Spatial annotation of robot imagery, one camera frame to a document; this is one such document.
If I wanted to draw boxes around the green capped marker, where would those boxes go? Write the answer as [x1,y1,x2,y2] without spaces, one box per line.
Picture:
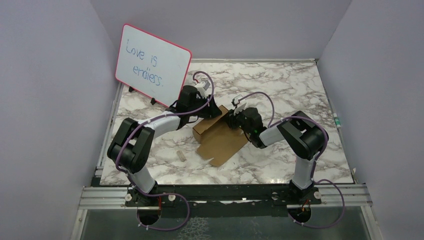
[332,113,341,129]

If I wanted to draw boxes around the brown cardboard box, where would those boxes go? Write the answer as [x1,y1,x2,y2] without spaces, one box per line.
[192,105,248,167]

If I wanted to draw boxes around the white board with pink frame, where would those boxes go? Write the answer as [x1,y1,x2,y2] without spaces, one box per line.
[115,24,192,107]

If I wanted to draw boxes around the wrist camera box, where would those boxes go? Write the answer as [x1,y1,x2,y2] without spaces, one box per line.
[194,81,211,98]
[231,94,246,116]

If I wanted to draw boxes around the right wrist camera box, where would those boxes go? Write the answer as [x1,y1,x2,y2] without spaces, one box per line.
[231,94,246,116]

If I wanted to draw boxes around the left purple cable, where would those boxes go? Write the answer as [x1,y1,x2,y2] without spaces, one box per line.
[114,71,216,232]

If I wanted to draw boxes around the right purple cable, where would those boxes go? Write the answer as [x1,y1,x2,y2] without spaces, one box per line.
[233,91,346,230]

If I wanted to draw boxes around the small cork stopper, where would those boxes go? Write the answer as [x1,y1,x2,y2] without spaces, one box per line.
[176,150,187,162]

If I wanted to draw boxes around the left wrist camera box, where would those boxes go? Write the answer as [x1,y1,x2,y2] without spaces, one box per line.
[194,81,211,98]

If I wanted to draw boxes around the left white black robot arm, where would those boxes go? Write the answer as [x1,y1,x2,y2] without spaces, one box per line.
[107,85,222,206]

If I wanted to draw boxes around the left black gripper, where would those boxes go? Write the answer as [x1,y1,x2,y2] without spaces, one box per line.
[188,94,222,119]

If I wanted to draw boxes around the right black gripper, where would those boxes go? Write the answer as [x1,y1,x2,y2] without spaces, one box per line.
[223,105,253,135]

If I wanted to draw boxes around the purple cable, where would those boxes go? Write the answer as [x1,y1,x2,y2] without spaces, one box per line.
[114,71,216,232]
[233,91,346,230]

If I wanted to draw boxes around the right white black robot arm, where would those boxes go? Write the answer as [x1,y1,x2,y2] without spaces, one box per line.
[224,107,329,204]

